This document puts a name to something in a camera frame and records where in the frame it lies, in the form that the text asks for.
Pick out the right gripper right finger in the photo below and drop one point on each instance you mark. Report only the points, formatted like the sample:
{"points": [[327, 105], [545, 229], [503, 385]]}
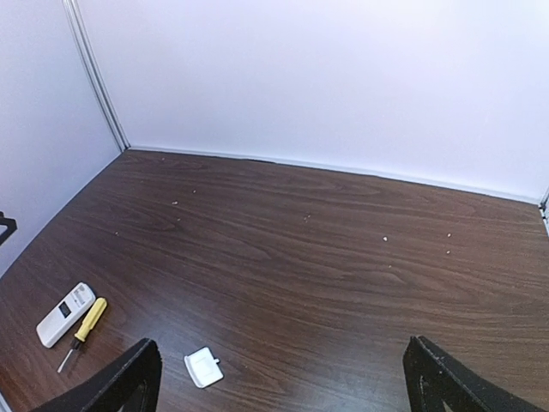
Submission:
{"points": [[436, 381]]}

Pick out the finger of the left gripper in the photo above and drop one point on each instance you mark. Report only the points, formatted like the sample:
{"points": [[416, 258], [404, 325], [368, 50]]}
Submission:
{"points": [[8, 227]]}

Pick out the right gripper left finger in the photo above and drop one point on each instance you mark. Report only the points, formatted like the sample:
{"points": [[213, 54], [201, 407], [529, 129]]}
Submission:
{"points": [[129, 383]]}

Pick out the white remote control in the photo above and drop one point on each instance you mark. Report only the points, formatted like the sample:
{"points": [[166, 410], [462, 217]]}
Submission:
{"points": [[65, 314]]}

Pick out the left aluminium frame post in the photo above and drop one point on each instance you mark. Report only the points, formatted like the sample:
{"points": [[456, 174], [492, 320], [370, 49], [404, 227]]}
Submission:
{"points": [[92, 70]]}

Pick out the right aluminium frame post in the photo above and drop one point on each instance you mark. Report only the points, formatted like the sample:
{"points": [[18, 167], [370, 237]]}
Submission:
{"points": [[544, 210]]}

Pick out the aluminium frame post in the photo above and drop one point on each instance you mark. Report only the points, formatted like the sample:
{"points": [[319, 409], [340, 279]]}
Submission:
{"points": [[92, 70], [544, 210]]}

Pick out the yellow handled screwdriver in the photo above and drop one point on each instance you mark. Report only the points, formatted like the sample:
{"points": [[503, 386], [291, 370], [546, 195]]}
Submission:
{"points": [[87, 325]]}

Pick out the white battery cover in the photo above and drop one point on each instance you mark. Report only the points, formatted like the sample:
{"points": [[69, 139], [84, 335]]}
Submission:
{"points": [[203, 368]]}

